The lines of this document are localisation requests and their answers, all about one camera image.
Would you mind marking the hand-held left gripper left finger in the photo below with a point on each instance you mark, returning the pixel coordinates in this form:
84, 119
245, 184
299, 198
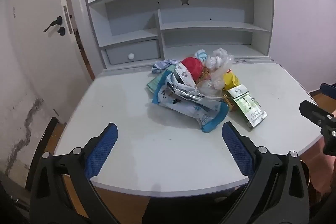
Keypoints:
102, 150

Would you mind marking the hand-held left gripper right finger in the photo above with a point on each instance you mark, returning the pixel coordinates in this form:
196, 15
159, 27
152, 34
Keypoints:
236, 150

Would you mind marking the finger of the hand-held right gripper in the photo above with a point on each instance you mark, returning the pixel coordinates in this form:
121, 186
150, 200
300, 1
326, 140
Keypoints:
329, 90
313, 111

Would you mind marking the green and white cigarette box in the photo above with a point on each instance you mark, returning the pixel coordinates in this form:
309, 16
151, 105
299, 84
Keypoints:
246, 108

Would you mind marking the small gold box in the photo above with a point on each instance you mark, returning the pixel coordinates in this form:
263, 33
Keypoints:
229, 103

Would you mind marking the blue and white snack bag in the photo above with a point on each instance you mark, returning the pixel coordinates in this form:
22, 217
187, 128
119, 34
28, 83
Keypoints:
183, 109

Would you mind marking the yellow packet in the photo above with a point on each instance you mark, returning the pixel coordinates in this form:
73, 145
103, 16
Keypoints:
231, 81

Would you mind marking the silver foil wrapper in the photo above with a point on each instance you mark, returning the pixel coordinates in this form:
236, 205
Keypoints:
189, 94

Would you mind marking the clear plastic bag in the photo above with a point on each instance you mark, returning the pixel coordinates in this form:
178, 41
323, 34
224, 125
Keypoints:
218, 74

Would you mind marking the red round lid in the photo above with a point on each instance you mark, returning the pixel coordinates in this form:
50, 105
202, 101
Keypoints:
193, 67

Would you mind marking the white paper cup blue print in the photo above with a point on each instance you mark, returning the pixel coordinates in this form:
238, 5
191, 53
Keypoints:
202, 56

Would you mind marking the blue white wrapper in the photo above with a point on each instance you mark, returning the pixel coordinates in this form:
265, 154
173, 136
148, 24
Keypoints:
162, 65

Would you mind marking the person's bare leg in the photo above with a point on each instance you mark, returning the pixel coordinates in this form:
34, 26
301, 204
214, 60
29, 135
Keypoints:
326, 174

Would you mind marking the white drawer knob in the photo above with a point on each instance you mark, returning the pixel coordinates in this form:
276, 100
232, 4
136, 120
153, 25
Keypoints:
131, 56

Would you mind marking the grey drawer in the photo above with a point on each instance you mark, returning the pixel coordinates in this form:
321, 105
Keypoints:
141, 52

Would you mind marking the white door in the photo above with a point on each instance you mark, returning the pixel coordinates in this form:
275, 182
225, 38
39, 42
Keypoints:
39, 56

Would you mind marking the black door lock knob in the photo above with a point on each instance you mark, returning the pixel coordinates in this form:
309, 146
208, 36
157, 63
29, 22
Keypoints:
62, 31

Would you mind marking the grey desk shelf unit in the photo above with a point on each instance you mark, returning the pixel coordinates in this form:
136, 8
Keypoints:
183, 14

